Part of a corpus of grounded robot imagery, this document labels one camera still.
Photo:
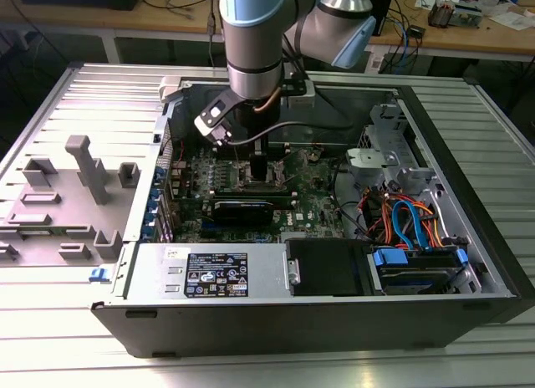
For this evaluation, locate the blue plastic latch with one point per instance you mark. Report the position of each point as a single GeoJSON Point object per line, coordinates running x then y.
{"type": "Point", "coordinates": [99, 275]}

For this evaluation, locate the small black box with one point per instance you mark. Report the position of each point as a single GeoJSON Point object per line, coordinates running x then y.
{"type": "Point", "coordinates": [416, 32]}

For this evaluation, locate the blue expansion slot clip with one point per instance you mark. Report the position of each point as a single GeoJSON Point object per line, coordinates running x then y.
{"type": "Point", "coordinates": [158, 177]}
{"type": "Point", "coordinates": [146, 233]}
{"type": "Point", "coordinates": [154, 195]}
{"type": "Point", "coordinates": [150, 214]}

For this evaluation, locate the grey case corner bracket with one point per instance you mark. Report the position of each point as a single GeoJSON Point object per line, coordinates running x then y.
{"type": "Point", "coordinates": [169, 89]}

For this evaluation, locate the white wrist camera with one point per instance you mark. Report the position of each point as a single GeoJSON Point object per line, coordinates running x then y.
{"type": "Point", "coordinates": [211, 116]}

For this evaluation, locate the black graphics card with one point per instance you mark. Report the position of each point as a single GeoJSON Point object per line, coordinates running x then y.
{"type": "Point", "coordinates": [242, 212]}

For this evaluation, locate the round coin battery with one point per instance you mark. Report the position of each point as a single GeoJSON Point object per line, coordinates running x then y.
{"type": "Point", "coordinates": [314, 157]}

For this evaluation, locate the CPU socket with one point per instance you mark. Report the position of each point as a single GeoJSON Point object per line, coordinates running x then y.
{"type": "Point", "coordinates": [242, 175]}

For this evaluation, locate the white paper sheets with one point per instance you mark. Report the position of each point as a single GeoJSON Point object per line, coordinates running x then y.
{"type": "Point", "coordinates": [512, 20]}

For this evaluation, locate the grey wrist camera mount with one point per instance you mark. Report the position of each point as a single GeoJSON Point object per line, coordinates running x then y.
{"type": "Point", "coordinates": [299, 95]}

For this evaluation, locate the silver power supply unit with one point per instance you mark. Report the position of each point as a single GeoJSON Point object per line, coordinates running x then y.
{"type": "Point", "coordinates": [159, 258]}

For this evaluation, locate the black tower box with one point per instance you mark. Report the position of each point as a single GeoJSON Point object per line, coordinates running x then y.
{"type": "Point", "coordinates": [383, 11]}

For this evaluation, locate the black PC case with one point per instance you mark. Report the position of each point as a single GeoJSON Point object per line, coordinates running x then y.
{"type": "Point", "coordinates": [251, 333]}

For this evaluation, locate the green motherboard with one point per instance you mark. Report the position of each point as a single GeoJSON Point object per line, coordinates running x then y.
{"type": "Point", "coordinates": [317, 187]}

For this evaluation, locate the silver metal drive cage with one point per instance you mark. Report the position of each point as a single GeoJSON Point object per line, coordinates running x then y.
{"type": "Point", "coordinates": [411, 175]}

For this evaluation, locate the wooden workbench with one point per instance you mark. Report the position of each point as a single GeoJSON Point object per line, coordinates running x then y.
{"type": "Point", "coordinates": [460, 41]}

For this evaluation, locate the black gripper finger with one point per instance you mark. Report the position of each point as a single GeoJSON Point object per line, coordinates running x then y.
{"type": "Point", "coordinates": [259, 168]}

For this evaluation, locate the grey parts rack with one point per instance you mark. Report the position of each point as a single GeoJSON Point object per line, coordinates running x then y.
{"type": "Point", "coordinates": [62, 221]}

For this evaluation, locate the hard disk blue carrier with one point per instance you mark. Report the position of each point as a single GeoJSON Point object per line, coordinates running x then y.
{"type": "Point", "coordinates": [414, 275]}

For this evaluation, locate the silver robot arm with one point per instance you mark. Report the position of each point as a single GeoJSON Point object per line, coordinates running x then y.
{"type": "Point", "coordinates": [251, 37]}

